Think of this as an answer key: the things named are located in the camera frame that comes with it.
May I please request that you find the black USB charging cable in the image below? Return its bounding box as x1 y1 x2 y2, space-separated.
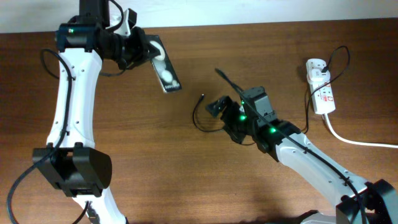
192 45 351 146

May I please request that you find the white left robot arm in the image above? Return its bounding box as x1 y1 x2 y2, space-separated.
32 1 181 223

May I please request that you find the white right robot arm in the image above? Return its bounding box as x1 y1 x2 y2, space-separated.
206 86 397 223

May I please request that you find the white USB charger plug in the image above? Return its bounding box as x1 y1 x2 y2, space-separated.
307 67 330 85

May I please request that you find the white power strip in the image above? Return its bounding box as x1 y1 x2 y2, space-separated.
306 58 336 115

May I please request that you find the white power strip cord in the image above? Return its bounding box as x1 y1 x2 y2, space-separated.
323 113 398 149

